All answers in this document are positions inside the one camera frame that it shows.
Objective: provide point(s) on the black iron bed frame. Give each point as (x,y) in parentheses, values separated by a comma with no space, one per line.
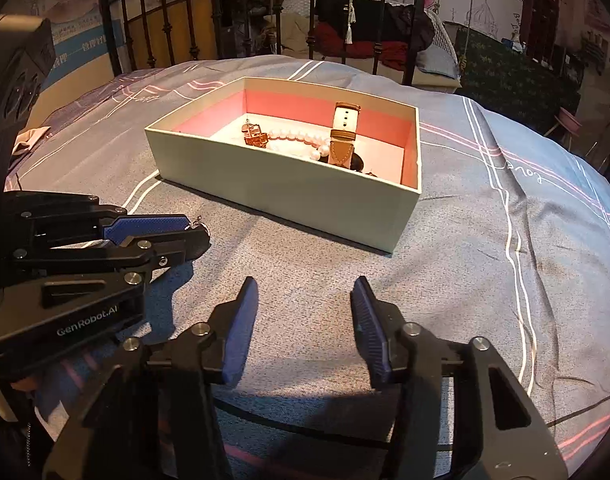
(144,34)

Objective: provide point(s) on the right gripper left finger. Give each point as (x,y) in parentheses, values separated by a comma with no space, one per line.
(239,332)

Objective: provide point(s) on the open pink-lined gift box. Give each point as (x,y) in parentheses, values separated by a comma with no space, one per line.
(252,142)

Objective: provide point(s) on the tan leather strap watch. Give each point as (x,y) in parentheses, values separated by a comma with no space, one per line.
(343,136)

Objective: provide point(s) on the blue white wall poster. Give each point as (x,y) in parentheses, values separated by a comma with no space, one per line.
(77,42)

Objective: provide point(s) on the white hanging swing chair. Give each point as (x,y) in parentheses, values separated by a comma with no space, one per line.
(431,56)

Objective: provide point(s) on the red cushion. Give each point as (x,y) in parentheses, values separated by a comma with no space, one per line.
(329,43)

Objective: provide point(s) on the pink stool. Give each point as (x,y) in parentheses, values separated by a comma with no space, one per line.
(567,121)

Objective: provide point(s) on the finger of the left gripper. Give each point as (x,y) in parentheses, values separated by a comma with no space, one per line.
(172,248)
(143,224)

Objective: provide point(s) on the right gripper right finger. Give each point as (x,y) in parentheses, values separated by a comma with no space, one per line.
(370,339)

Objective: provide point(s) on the blue-grey plaid bed sheet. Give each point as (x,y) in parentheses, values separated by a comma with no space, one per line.
(510,241)

